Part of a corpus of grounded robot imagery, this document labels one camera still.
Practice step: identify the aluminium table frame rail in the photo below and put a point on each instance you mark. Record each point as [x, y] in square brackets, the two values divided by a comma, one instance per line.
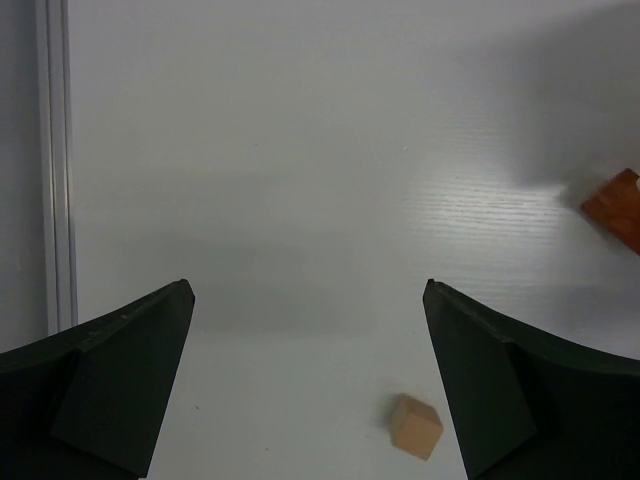
[56, 155]

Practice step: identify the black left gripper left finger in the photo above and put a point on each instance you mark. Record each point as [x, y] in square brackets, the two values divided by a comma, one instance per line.
[89, 402]

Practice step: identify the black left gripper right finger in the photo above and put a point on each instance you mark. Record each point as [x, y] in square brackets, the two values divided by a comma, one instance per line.
[527, 404]

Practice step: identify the small light wood cube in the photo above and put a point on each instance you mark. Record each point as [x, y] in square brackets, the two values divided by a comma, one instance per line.
[415, 427]

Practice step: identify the orange arch wood block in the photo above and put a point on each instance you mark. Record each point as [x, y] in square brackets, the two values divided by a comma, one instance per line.
[615, 208]

